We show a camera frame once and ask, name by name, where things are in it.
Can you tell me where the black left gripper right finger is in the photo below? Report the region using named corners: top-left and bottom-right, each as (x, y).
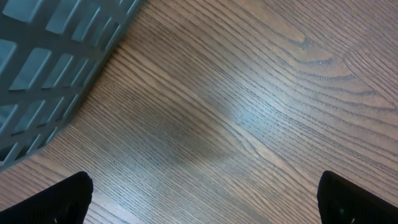
top-left (317, 170), bottom-right (397, 224)

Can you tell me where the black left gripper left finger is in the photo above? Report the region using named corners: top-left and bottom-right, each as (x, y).
top-left (1, 171), bottom-right (93, 224)

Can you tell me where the grey plastic mesh basket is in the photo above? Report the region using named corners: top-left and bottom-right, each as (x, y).
top-left (1, 0), bottom-right (143, 170)

